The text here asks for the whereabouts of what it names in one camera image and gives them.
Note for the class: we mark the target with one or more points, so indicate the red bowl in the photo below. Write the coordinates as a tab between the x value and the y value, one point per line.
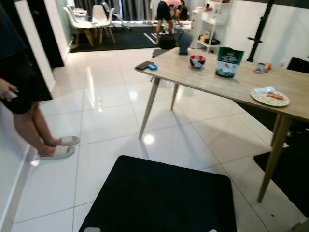
197	61

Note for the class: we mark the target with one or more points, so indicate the person in black skirt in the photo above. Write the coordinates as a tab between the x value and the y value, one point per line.
24	82

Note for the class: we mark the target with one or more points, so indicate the beige slipper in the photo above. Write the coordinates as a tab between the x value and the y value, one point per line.
70	140
59	152

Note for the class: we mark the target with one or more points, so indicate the white chair with wooden legs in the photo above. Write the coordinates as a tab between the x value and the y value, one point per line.
100	17
75	20

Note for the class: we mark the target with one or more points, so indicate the black rug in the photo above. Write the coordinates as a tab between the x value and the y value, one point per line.
120	41

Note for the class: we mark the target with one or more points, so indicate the black phone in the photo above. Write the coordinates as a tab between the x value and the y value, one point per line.
142	65

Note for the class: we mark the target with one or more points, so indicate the small blue item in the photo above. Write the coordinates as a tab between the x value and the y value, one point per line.
152	67

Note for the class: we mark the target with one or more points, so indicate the black bag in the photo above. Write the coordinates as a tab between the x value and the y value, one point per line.
166	41

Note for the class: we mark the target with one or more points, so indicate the person in black shorts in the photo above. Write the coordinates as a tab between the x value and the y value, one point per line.
163	12

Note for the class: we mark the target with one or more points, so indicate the person in dark top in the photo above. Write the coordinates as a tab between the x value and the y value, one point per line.
182	11

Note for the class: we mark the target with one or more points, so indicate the light wooden table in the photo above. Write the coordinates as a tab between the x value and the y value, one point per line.
222	84

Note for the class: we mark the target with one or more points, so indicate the white shelf unit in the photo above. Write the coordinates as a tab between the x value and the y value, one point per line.
210	21

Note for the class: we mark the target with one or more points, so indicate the green standing pouch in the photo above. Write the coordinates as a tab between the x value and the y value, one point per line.
229	64

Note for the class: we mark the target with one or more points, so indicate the white packet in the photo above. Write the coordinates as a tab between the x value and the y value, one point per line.
263	90

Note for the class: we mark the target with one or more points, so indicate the small can with orange item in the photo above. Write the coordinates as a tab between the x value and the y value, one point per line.
261	67

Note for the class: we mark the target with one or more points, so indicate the patterned round plate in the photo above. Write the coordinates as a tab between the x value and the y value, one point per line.
268	102

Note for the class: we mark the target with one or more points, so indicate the black stand pole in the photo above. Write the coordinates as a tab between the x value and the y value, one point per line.
261	29

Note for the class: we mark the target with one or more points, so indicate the orange packet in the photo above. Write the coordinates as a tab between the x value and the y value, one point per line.
275	96

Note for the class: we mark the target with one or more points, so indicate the black foam floor mat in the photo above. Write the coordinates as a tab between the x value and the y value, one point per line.
294	169

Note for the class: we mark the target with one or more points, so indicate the black box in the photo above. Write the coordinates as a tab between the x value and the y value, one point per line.
298	65

